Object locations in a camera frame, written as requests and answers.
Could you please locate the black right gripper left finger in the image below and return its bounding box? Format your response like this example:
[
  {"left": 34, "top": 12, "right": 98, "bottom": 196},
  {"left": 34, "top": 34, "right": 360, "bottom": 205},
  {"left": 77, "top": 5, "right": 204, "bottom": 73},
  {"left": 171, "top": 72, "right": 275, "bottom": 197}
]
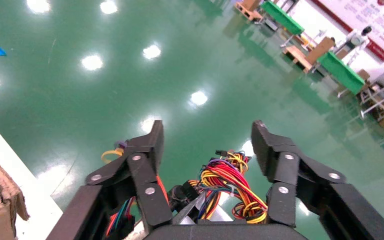
[{"left": 46, "top": 119, "right": 174, "bottom": 240}]

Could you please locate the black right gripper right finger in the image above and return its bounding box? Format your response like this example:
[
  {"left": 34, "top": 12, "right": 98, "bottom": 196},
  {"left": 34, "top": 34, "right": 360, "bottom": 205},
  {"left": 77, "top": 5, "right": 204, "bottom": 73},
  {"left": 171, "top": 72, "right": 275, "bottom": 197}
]
[{"left": 250, "top": 119, "right": 384, "bottom": 240}]

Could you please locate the grey power supply with cables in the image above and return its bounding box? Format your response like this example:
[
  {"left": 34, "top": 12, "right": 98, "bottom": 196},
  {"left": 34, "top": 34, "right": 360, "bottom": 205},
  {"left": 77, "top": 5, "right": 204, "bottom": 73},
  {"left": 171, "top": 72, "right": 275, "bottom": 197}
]
[{"left": 100, "top": 140, "right": 269, "bottom": 240}]

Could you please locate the green covered table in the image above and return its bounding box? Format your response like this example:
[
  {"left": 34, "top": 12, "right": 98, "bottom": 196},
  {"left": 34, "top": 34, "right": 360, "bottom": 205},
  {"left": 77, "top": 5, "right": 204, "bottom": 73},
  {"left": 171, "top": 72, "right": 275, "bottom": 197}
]
[
  {"left": 260, "top": 0, "right": 306, "bottom": 37},
  {"left": 317, "top": 50, "right": 367, "bottom": 97}
]

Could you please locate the wooden pallet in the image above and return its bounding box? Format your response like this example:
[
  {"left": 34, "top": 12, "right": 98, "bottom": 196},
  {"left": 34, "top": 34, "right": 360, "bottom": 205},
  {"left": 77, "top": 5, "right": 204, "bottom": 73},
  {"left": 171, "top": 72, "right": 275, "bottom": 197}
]
[
  {"left": 234, "top": 0, "right": 262, "bottom": 21},
  {"left": 282, "top": 44, "right": 314, "bottom": 74}
]

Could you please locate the brown cardboard sheet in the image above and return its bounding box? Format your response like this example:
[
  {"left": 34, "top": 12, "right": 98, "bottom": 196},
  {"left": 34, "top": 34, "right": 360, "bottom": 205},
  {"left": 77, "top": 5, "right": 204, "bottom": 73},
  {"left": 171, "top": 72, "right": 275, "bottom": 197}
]
[{"left": 306, "top": 35, "right": 336, "bottom": 66}]

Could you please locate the white machine with black head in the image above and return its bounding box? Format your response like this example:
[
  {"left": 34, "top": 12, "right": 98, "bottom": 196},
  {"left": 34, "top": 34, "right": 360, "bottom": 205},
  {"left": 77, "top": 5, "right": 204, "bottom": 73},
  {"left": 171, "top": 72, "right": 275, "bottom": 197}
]
[{"left": 342, "top": 25, "right": 373, "bottom": 54}]

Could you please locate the white wall banner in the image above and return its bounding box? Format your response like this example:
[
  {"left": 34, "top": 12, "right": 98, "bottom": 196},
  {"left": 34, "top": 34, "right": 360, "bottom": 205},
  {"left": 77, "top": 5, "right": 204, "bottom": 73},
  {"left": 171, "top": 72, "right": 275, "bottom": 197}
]
[{"left": 311, "top": 0, "right": 384, "bottom": 63}]

